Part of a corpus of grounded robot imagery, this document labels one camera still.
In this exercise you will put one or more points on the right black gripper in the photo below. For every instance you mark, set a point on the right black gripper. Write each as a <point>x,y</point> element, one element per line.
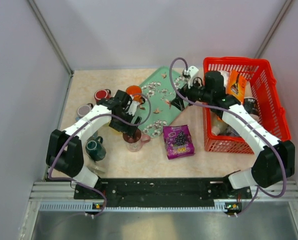
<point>186,92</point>

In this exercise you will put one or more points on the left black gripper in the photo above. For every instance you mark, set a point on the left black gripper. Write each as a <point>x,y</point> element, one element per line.
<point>124,128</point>

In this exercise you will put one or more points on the orange mug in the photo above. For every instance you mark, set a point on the orange mug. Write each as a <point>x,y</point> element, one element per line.
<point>135,92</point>

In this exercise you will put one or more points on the pink floral mug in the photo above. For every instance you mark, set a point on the pink floral mug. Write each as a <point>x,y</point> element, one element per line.
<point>135,143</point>

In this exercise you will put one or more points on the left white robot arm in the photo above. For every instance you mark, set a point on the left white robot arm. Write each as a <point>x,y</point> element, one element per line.
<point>65,148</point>

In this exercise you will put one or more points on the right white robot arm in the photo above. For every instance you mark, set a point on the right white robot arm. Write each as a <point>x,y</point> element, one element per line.
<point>275,159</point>

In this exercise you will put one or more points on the red mug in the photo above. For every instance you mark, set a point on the red mug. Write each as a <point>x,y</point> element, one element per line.
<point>102,94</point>

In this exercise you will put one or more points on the mauve grey mug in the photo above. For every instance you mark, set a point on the mauve grey mug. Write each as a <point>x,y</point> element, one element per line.
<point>83,110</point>

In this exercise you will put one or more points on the dark teal mug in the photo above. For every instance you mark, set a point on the dark teal mug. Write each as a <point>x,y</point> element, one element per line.
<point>95,149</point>

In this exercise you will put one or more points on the cream green mug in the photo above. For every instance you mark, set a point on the cream green mug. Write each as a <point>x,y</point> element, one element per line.
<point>97,169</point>

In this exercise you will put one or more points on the green floral tray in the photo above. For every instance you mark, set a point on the green floral tray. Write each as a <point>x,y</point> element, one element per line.
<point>156,111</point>

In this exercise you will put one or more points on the purple snack bag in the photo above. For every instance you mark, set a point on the purple snack bag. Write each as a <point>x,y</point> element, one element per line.
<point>178,142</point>

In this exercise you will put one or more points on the tall orange box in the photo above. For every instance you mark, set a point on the tall orange box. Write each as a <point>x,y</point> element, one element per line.
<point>236,85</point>

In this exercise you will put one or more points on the black label cup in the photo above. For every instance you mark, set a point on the black label cup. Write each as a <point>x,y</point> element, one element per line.
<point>251,106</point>

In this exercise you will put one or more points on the red plastic basket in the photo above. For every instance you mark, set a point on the red plastic basket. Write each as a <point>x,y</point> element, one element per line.
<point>263,85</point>

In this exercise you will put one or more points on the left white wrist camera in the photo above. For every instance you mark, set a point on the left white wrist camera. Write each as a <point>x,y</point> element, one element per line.
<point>137,101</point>

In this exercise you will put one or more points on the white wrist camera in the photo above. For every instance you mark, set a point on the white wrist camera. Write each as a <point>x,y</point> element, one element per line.
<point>189,74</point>
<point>137,101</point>

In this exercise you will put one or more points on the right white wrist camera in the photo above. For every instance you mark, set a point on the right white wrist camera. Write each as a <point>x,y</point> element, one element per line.
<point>189,74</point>

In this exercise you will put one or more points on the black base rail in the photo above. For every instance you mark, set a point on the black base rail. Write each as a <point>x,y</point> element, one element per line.
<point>163,192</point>

